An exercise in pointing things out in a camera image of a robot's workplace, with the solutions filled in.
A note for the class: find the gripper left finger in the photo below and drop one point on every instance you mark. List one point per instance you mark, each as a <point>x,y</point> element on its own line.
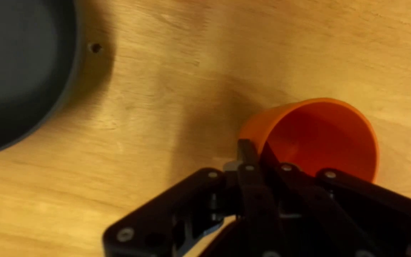
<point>252,192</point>

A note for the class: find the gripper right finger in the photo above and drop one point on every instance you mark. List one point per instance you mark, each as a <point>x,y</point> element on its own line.
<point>351,214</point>

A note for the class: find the orange plastic cup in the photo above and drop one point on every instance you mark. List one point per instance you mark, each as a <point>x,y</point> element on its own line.
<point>319,139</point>

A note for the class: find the black bowl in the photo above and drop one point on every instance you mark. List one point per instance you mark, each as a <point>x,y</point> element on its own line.
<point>16,71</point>

